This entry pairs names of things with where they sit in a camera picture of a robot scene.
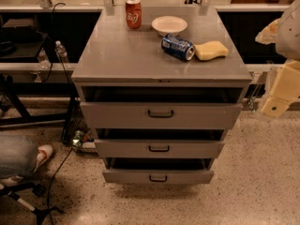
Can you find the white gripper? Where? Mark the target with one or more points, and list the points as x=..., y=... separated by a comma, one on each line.
x=289, y=35

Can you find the grey bottom drawer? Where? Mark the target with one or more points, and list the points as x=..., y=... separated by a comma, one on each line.
x=123, y=170

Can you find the grey drawer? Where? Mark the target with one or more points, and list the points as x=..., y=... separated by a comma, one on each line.
x=123, y=170
x=161, y=107
x=159, y=143

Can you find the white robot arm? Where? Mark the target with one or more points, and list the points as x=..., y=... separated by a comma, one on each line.
x=285, y=34

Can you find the grey top drawer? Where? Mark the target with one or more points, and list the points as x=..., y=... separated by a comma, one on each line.
x=161, y=107

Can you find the grey drawer cabinet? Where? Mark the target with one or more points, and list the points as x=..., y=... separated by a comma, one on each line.
x=118, y=56

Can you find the grey middle drawer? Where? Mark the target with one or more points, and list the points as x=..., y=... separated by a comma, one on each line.
x=159, y=143

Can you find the yellow sponge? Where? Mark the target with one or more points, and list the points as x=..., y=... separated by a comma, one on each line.
x=210, y=50

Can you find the blue soda can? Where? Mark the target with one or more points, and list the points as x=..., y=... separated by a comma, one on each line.
x=178, y=47

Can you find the white bowl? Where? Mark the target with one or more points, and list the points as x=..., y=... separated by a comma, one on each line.
x=169, y=25

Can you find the red soda can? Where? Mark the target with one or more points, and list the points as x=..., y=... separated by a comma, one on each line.
x=133, y=14

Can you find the green bottle on floor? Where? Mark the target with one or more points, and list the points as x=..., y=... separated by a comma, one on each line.
x=78, y=139

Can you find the clear water bottle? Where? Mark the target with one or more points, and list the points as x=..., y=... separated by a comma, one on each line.
x=61, y=52

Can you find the white red sneaker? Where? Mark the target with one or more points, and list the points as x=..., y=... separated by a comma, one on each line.
x=44, y=153

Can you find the black office chair base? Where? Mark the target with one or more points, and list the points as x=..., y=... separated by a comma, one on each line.
x=37, y=189

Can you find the black side table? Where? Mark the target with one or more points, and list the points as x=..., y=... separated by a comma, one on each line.
x=30, y=67

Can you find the person leg in jeans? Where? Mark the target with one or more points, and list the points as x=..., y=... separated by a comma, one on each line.
x=18, y=156

